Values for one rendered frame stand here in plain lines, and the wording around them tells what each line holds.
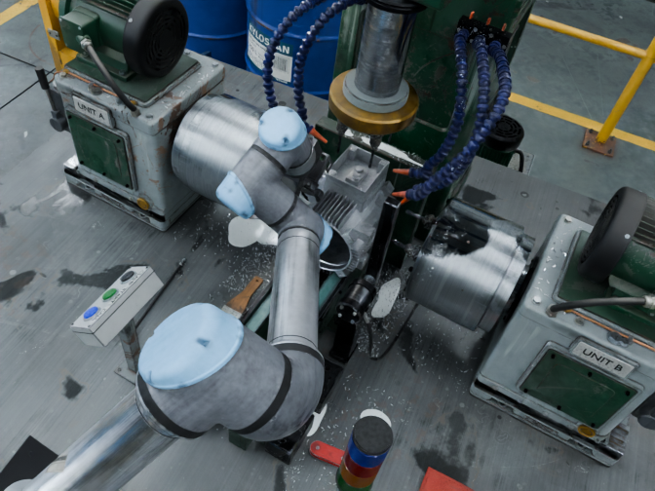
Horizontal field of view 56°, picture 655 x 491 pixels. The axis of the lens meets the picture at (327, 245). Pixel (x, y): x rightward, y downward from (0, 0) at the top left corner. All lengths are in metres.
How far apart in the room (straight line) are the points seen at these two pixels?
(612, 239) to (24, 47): 3.33
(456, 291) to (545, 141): 2.39
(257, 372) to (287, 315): 0.18
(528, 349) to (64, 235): 1.15
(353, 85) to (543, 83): 2.89
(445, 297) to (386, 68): 0.47
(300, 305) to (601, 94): 3.40
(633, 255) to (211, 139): 0.88
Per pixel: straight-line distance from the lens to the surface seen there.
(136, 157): 1.54
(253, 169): 1.03
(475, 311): 1.29
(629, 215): 1.16
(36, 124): 3.35
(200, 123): 1.44
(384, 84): 1.19
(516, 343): 1.30
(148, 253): 1.63
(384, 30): 1.13
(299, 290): 0.94
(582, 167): 3.53
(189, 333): 0.73
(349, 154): 1.41
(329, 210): 1.31
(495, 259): 1.26
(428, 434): 1.42
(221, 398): 0.74
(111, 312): 1.20
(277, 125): 1.03
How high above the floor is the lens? 2.06
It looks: 50 degrees down
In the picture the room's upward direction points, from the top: 10 degrees clockwise
